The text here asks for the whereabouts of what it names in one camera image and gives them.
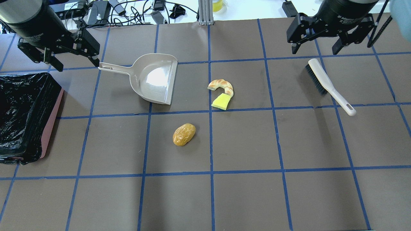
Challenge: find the aluminium frame post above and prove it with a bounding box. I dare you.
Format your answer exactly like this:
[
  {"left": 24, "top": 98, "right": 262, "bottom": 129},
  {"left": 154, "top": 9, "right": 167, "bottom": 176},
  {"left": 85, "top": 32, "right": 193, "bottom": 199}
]
[{"left": 198, "top": 0, "right": 214, "bottom": 25}]

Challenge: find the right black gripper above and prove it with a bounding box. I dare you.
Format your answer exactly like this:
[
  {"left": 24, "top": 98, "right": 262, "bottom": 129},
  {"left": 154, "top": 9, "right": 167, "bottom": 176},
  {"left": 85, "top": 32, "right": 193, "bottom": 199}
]
[{"left": 286, "top": 13, "right": 375, "bottom": 55}]

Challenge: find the yellow sponge piece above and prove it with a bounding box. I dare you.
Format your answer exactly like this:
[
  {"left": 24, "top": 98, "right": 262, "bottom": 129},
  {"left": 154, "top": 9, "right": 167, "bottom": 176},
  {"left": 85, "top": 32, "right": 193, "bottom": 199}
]
[{"left": 211, "top": 93, "right": 232, "bottom": 111}]

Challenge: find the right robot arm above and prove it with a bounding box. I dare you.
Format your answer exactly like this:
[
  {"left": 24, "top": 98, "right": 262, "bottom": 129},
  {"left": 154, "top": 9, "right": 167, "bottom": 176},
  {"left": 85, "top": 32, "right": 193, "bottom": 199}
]
[{"left": 286, "top": 0, "right": 377, "bottom": 55}]

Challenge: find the toy potato bread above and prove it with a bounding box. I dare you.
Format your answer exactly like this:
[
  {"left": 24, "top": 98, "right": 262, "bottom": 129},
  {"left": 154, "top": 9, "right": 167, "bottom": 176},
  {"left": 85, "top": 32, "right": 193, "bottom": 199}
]
[{"left": 173, "top": 123, "right": 196, "bottom": 146}]

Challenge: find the white hand brush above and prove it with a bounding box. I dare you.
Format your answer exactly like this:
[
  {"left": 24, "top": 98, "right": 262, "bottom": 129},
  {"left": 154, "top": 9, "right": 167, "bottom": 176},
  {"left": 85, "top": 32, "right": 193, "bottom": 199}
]
[{"left": 305, "top": 58, "right": 356, "bottom": 116}]

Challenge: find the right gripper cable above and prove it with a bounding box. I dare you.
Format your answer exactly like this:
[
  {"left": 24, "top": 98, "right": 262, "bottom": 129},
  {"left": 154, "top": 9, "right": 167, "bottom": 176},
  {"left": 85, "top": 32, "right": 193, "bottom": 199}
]
[{"left": 366, "top": 0, "right": 393, "bottom": 48}]

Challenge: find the yellow tape roll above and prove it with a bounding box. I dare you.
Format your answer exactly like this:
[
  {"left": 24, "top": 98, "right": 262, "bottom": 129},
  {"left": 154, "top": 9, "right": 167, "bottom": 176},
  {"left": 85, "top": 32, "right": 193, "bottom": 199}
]
[{"left": 212, "top": 0, "right": 228, "bottom": 13}]

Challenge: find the beige plastic dustpan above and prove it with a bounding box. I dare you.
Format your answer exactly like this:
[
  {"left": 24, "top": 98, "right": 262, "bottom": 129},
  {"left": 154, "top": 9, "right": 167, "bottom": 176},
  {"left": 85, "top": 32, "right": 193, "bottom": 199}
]
[{"left": 98, "top": 53, "right": 179, "bottom": 105}]

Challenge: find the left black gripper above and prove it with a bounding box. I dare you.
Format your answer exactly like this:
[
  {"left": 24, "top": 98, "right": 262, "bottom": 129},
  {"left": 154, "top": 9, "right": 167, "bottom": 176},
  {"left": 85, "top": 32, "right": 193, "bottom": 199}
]
[{"left": 17, "top": 20, "right": 100, "bottom": 72}]

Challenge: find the black power adapter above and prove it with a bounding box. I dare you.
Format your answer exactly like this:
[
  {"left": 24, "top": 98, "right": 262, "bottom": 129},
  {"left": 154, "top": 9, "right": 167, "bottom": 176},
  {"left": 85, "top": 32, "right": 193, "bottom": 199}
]
[{"left": 87, "top": 0, "right": 111, "bottom": 25}]

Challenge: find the toy croissant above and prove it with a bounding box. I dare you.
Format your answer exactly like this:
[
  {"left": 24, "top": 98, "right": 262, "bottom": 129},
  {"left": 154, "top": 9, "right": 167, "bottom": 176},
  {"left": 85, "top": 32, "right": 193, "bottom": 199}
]
[{"left": 207, "top": 79, "right": 234, "bottom": 97}]

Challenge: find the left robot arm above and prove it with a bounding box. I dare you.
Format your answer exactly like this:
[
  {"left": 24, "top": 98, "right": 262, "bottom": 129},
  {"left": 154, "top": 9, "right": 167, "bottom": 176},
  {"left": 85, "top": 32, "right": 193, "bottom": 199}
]
[{"left": 0, "top": 0, "right": 100, "bottom": 72}]

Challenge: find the pink bin with black liner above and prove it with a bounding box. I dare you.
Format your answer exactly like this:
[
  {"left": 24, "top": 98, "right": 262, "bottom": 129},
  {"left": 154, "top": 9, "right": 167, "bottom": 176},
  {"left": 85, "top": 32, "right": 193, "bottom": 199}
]
[{"left": 0, "top": 72, "right": 62, "bottom": 165}]

